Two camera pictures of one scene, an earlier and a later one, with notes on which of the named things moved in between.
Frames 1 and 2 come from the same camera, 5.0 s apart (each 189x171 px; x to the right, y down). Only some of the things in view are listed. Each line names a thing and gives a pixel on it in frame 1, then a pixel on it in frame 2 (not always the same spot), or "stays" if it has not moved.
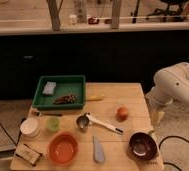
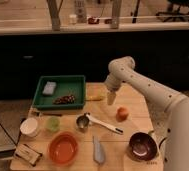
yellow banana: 93,98 stays
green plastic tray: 60,92 stays
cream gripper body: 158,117 to 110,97
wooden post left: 54,7 stays
